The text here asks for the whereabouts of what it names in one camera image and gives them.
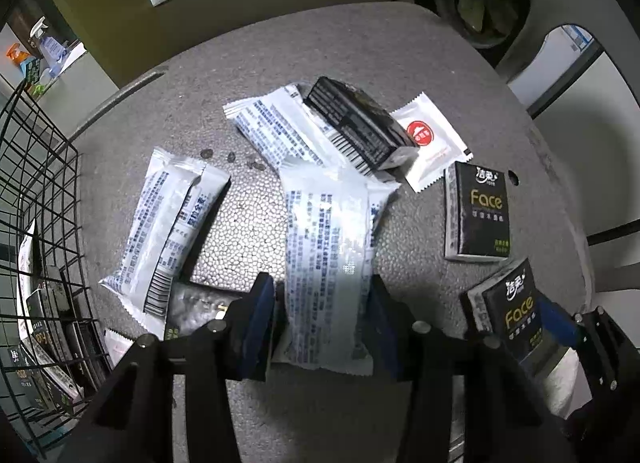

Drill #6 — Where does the orange spray bottle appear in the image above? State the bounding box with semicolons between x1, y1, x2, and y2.
6;43;36;81

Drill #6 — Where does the plain white sachet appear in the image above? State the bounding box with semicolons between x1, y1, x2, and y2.
15;220;38;339

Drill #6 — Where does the white figure print sachet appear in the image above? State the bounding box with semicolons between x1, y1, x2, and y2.
104;328;138;361

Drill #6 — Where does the black wire basket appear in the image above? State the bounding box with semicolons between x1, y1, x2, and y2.
0;75;113;449

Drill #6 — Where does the red label white sachet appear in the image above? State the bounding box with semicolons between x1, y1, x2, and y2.
389;91;473;194

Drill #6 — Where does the white wet wipes packet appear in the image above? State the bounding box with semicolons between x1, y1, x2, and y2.
272;163;401;376
98;147;232;331
222;84;351;174

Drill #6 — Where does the black pocket tissue pack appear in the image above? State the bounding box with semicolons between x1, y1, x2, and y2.
162;280;251;344
444;161;512;263
460;258;551;369
302;75;421;178

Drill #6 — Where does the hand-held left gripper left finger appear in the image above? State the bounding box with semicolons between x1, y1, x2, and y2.
60;271;277;463

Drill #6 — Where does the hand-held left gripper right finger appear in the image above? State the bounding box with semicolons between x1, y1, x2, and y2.
366;273;578;463

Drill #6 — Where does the olive wooden shelf unit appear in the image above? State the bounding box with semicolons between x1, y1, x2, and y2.
40;0;416;88

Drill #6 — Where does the pile of black tissue packs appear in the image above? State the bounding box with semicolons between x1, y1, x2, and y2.
10;268;111;416

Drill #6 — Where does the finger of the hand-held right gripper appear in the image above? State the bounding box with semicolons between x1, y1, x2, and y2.
537;295;627;396

